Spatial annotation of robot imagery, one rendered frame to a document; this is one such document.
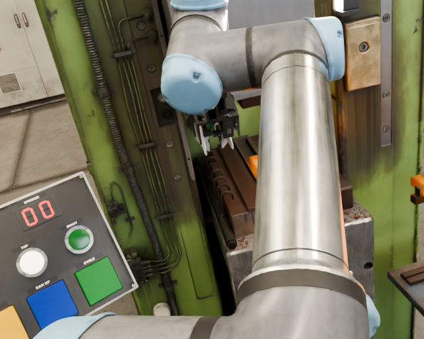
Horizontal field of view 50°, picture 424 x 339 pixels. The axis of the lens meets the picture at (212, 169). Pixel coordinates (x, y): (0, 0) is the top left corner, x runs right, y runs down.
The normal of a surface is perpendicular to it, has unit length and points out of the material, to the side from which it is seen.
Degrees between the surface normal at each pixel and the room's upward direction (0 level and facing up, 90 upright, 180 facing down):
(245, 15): 90
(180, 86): 116
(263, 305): 21
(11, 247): 60
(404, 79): 90
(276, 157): 32
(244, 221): 90
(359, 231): 90
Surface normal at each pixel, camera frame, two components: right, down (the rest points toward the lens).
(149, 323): -0.09, -0.99
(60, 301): 0.40, -0.18
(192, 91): -0.08, 0.81
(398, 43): 0.18, 0.43
